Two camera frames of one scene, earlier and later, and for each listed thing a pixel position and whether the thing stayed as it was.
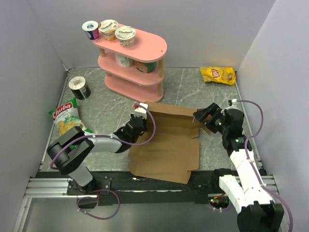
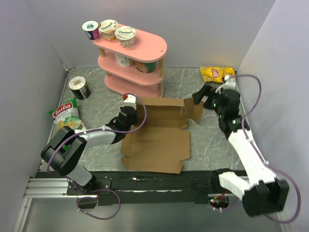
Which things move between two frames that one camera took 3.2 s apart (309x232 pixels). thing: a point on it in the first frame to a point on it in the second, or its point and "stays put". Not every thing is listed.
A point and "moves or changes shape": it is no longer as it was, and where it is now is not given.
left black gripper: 145,120 to 134,120
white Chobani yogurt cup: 126,35 stays put
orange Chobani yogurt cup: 108,28 stays put
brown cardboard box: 174,152 moves or changes shape
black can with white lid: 79,87 stays put
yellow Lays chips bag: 220,75 stays put
